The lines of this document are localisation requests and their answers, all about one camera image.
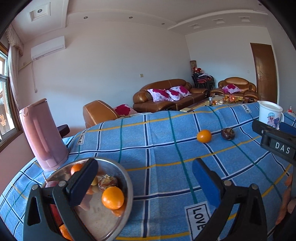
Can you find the mandarin orange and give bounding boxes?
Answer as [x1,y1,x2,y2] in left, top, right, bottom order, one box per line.
[101,186,125,210]
[70,163,83,175]

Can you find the small yellow-green fruit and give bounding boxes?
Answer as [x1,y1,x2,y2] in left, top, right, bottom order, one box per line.
[91,177,98,186]

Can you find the dark mangosteen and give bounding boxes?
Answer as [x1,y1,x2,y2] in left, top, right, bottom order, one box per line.
[98,174,117,191]
[221,128,235,141]

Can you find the small smooth orange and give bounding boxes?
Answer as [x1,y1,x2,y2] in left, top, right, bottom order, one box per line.
[197,130,212,143]

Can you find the purple red onion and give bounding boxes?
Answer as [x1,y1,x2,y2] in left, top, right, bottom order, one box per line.
[79,194,92,211]

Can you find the red pomegranate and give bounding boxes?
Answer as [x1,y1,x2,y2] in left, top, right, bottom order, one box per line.
[45,180,63,227]

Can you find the white cartoon mug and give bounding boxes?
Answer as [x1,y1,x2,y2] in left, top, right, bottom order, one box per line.
[257,100,284,130]

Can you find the steel round bowl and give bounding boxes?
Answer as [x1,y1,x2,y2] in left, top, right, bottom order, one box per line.
[41,157,134,241]

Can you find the brown leather armchair far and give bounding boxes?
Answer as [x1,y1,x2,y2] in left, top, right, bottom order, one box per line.
[210,77,259,103]

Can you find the brown leather armchair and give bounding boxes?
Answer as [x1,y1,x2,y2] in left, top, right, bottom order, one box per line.
[83,100,119,128]
[210,77,259,103]

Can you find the floral pillow on armchair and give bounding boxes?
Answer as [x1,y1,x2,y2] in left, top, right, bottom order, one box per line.
[222,84,242,94]

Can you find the cluttered coffee table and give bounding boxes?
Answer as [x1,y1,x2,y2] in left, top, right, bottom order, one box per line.
[180,95,244,113]

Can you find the pink electric kettle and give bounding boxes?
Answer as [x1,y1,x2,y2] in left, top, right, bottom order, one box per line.
[19,98,68,172]

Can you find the dark stool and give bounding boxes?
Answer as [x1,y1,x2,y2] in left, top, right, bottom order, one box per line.
[57,125,70,138]

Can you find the brown wooden door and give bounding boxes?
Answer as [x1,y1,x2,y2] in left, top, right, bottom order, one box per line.
[250,43,278,103]

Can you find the stacked chairs with clothes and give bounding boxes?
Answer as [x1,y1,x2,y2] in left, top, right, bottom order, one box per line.
[192,67,215,90]

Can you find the brown leather armchair near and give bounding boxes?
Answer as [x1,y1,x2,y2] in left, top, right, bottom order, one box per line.
[83,100,119,128]

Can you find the floral pillow right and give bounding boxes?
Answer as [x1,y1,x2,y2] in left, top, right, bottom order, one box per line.
[166,85,191,101]

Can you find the tall patterned vase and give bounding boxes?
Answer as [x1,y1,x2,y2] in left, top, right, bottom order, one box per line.
[190,60,197,75]

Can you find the blue plaid tablecloth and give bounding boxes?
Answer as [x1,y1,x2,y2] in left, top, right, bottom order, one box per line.
[1,103,293,240]

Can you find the red floral cushion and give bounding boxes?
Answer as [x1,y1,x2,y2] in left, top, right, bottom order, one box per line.
[114,104,137,116]

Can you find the floral pillow left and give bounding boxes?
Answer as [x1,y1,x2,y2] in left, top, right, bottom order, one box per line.
[147,88,173,102]

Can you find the brown leather three-seat sofa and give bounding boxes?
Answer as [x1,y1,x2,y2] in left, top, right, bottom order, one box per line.
[133,79,209,113]

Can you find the pink curtain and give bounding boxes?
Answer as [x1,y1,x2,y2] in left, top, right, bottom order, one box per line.
[6,24,23,110]

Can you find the window with wooden frame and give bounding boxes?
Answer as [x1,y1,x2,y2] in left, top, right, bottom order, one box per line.
[1,43,23,151]

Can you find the white wall air conditioner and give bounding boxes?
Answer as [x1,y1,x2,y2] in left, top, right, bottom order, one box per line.
[31,36,66,61]

